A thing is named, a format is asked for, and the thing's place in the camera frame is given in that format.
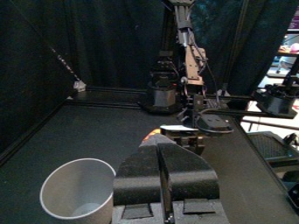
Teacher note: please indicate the black cloth curtain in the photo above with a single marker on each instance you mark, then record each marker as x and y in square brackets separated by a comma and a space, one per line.
[109, 40]

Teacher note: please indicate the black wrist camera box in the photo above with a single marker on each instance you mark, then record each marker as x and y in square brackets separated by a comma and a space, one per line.
[213, 123]

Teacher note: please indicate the orange toy shrimp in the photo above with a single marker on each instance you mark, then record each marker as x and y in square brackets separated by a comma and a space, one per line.
[151, 134]

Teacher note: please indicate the black aluminium frame post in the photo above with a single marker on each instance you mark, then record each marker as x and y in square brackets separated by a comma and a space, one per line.
[238, 43]

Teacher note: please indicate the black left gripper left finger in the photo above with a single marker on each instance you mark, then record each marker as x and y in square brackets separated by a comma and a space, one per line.
[137, 178]

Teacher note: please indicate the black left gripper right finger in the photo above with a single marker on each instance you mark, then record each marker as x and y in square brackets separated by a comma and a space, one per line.
[191, 178]

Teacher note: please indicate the black horizontal frame bar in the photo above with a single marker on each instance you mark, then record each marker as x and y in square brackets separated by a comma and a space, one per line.
[253, 112]

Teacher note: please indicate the white frame corner bracket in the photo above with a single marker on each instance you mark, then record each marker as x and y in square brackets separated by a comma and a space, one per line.
[79, 86]

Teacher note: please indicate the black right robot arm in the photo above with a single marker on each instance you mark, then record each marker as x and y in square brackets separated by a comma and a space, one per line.
[191, 64]

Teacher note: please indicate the black mesh chair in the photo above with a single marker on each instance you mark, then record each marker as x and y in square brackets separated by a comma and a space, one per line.
[273, 147]

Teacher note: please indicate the white plastic cup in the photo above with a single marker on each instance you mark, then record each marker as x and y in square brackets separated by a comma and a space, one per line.
[79, 189]

